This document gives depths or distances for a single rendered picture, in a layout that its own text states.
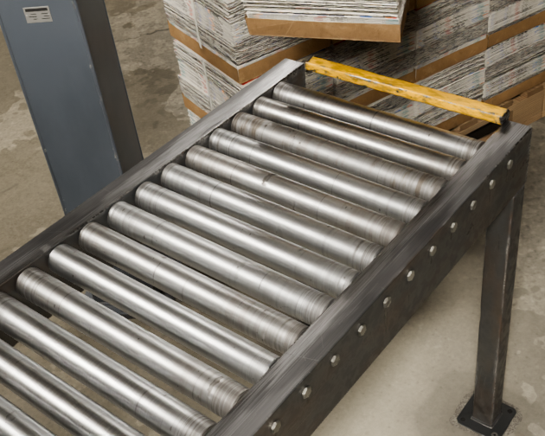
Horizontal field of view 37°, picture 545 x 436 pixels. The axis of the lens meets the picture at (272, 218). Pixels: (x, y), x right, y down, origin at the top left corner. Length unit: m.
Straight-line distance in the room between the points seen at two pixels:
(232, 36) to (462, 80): 0.88
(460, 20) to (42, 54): 1.22
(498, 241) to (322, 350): 0.62
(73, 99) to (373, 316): 1.05
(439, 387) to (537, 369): 0.25
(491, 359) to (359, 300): 0.73
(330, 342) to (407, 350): 1.07
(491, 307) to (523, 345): 0.47
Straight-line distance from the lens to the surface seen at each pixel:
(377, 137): 1.48
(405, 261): 1.22
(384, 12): 1.48
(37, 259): 1.35
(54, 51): 1.94
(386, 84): 1.60
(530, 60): 2.86
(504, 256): 1.64
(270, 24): 1.55
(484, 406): 1.98
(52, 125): 2.05
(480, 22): 2.60
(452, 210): 1.31
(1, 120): 3.46
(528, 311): 2.29
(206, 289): 1.21
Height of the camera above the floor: 1.62
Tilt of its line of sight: 39 degrees down
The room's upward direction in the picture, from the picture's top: 8 degrees counter-clockwise
